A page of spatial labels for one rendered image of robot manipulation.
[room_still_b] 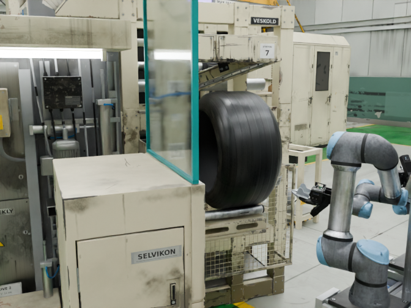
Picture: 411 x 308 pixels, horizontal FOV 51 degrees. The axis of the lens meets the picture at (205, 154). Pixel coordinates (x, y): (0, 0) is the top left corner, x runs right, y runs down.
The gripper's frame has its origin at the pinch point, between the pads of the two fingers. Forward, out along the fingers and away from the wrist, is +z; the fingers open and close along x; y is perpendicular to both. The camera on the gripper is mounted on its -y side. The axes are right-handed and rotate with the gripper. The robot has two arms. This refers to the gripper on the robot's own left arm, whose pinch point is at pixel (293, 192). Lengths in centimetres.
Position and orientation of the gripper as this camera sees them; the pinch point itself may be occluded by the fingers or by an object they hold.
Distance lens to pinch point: 211.0
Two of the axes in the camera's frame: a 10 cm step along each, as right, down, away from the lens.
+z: -8.7, -2.5, 4.1
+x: -4.8, 4.9, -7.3
